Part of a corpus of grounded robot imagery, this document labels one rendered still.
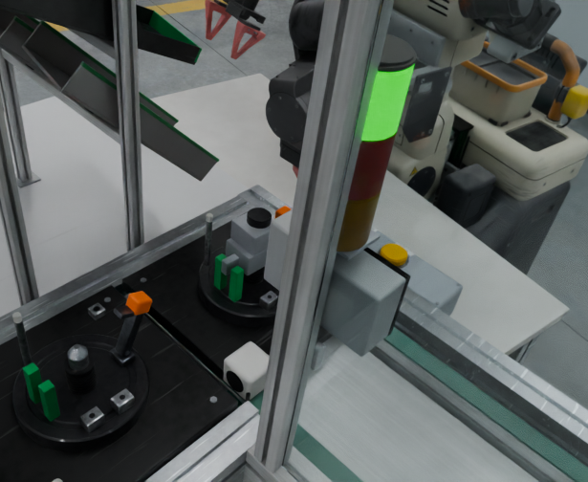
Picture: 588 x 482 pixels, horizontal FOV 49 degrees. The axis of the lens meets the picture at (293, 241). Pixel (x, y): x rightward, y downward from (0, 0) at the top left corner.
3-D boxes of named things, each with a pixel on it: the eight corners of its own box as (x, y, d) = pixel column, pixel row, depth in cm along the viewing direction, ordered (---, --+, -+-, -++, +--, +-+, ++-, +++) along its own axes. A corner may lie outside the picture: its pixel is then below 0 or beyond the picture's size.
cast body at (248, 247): (261, 237, 86) (267, 196, 81) (284, 255, 83) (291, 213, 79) (211, 264, 81) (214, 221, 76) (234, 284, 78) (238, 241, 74)
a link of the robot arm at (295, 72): (369, 2, 70) (305, 5, 75) (308, 31, 62) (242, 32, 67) (381, 108, 75) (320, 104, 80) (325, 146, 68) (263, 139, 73)
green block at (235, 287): (234, 293, 82) (237, 264, 79) (241, 298, 82) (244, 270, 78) (228, 297, 81) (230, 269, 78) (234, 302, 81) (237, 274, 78)
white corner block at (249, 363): (248, 360, 80) (250, 338, 77) (274, 383, 77) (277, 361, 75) (219, 380, 77) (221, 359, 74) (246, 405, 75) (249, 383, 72)
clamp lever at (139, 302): (123, 344, 73) (142, 289, 70) (135, 355, 72) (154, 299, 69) (98, 352, 70) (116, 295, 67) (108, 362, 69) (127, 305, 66)
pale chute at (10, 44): (106, 101, 114) (122, 82, 113) (141, 139, 106) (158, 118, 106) (-36, 6, 90) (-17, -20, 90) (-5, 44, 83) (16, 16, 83)
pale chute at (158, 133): (160, 140, 107) (177, 119, 106) (201, 182, 99) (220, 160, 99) (20, 46, 83) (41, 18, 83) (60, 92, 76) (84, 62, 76)
